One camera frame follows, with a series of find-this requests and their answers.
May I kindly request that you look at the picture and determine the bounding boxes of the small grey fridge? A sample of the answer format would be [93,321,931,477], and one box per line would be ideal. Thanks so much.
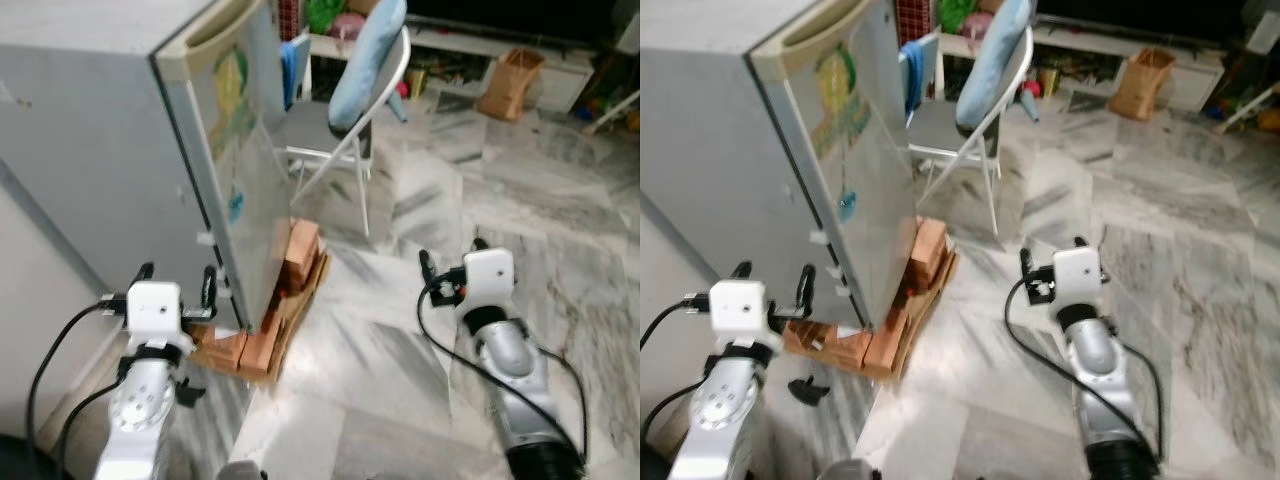
[640,0,867,331]
[0,0,246,336]

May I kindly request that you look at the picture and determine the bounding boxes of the orange clay brick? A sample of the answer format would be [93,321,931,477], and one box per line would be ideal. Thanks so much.
[905,215,949,291]
[190,328,248,373]
[282,220,323,293]
[240,300,291,381]
[835,305,906,381]
[781,320,836,361]

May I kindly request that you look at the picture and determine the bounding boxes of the brown paper bag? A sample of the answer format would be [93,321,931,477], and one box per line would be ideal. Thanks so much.
[1108,47,1178,123]
[477,47,547,123]

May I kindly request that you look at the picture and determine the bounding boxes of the white folding chair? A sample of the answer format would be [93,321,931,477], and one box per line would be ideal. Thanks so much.
[905,25,1038,239]
[275,25,413,239]

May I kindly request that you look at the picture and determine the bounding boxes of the white low shelf unit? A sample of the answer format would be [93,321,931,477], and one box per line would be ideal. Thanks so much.
[940,20,1233,113]
[310,18,601,113]

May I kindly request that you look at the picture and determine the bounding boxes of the light blue pillow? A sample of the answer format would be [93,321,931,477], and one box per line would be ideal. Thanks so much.
[328,0,409,133]
[955,0,1036,138]

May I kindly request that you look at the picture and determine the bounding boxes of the yellow green sticker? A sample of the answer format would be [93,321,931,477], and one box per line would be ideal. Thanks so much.
[208,45,259,141]
[812,45,871,141]

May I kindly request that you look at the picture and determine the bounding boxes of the blue cloth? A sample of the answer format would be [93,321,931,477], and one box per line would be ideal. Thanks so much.
[280,38,301,111]
[900,40,926,116]

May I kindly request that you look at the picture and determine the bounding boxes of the green bundle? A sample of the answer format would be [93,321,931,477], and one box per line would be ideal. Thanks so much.
[305,0,343,36]
[935,0,976,36]

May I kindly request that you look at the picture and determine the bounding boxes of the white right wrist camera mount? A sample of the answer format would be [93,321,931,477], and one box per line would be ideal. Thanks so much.
[461,247,517,314]
[1051,244,1104,307]

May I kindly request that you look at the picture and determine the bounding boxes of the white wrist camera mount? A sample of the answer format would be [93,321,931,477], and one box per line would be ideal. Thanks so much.
[126,281,187,347]
[1051,244,1104,307]
[461,247,517,314]
[707,279,770,343]

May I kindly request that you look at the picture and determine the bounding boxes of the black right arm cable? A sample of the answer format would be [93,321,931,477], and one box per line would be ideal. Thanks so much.
[417,280,591,466]
[1004,280,1167,463]

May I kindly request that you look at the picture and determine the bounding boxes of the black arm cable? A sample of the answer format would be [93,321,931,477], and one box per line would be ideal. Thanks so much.
[417,280,591,466]
[1004,280,1167,463]
[640,293,713,480]
[28,293,131,480]

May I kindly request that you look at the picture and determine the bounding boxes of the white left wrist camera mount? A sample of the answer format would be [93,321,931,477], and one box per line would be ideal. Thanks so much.
[126,281,187,347]
[707,279,770,343]

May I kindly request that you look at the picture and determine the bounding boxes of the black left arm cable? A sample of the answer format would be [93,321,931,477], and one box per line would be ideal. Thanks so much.
[640,293,713,480]
[28,293,131,480]

